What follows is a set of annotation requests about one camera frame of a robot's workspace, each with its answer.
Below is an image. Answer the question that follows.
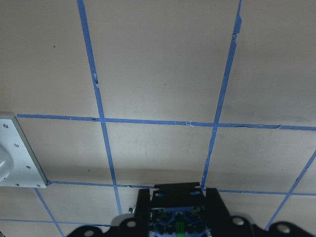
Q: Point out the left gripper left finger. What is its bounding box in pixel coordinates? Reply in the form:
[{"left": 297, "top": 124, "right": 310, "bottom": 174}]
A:
[{"left": 118, "top": 188, "right": 152, "bottom": 237}]

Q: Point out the red emergency stop button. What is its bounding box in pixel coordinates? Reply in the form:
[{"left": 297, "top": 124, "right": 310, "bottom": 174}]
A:
[{"left": 149, "top": 182, "right": 212, "bottom": 237}]

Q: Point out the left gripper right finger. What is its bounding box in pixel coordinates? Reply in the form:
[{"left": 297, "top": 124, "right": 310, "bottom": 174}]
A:
[{"left": 205, "top": 187, "right": 255, "bottom": 237}]

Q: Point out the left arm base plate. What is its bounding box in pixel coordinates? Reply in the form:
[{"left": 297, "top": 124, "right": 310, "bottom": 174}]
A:
[{"left": 0, "top": 112, "right": 47, "bottom": 189}]

